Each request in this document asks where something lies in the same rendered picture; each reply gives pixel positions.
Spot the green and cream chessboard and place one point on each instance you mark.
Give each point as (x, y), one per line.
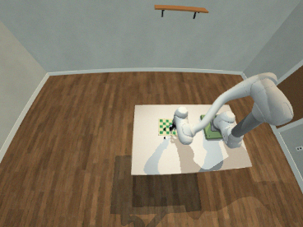
(165, 122)

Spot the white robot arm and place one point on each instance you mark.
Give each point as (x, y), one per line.
(270, 106)

